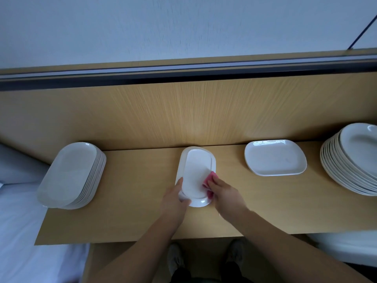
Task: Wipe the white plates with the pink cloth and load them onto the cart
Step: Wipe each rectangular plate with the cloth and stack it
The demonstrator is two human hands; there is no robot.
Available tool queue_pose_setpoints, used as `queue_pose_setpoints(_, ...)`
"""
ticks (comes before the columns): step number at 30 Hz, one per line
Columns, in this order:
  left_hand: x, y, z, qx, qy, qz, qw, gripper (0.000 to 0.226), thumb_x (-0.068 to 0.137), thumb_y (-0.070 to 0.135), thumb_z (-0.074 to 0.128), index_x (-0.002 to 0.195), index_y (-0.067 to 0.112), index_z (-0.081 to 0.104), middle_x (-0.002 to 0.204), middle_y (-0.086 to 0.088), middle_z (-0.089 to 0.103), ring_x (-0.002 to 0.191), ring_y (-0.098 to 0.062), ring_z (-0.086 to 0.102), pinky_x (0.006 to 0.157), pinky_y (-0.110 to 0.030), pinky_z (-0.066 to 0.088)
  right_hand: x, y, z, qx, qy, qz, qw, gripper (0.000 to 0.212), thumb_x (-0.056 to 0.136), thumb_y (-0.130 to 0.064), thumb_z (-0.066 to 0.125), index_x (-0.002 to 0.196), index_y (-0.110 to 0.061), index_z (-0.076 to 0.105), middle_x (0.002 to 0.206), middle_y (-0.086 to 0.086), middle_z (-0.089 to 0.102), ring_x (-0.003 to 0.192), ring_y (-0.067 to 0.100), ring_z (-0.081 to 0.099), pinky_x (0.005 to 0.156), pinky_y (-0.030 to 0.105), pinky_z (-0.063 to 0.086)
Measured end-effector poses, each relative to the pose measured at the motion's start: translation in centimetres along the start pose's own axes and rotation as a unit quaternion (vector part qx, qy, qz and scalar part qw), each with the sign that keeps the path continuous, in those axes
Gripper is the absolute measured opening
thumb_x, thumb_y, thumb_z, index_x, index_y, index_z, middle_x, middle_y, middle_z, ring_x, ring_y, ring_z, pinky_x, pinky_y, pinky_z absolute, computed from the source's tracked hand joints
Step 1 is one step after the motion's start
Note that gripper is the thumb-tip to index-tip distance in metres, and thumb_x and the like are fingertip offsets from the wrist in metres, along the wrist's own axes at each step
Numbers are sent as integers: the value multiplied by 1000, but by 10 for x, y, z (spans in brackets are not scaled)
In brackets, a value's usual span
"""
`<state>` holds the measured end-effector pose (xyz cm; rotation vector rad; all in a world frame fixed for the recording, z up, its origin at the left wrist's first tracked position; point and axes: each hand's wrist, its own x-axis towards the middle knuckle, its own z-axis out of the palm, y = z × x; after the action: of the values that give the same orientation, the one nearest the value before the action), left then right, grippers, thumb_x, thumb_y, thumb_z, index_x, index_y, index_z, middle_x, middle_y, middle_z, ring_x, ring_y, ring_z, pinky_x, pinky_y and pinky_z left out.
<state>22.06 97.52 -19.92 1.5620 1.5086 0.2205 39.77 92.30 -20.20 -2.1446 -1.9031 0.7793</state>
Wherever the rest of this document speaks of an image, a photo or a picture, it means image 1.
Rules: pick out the stack of white round plates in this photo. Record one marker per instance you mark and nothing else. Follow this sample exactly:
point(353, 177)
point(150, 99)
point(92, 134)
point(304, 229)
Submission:
point(353, 156)

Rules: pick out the pink cleaning cloth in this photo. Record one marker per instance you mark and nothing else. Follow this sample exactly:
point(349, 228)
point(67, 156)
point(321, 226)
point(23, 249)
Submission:
point(209, 181)

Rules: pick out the person's left hand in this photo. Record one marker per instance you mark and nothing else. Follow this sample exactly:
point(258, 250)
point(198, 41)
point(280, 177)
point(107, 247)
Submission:
point(175, 204)

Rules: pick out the person's right hand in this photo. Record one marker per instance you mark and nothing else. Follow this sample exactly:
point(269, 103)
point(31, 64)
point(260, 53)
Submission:
point(228, 201)

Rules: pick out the pile of white oblong plates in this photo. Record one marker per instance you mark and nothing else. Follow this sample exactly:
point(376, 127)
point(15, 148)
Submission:
point(69, 174)

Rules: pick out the white glossy rectangular plate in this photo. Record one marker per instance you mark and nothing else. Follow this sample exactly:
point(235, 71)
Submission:
point(195, 165)

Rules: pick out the white bed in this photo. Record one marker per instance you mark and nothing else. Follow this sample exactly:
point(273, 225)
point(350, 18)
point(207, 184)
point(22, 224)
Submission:
point(23, 235)

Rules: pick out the stack of white rectangular plates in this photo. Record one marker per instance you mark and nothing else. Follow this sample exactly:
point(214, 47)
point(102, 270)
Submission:
point(275, 156)

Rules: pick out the person's right forearm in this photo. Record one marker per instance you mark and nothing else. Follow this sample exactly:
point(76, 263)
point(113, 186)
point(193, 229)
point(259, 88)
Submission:
point(291, 253)

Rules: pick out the black wall rail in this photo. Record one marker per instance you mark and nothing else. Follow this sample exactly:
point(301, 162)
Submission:
point(176, 76)

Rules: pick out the person's left forearm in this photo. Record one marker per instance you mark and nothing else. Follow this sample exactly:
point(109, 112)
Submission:
point(138, 256)

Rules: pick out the grey upholstered headboard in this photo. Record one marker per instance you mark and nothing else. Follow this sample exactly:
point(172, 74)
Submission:
point(20, 168)

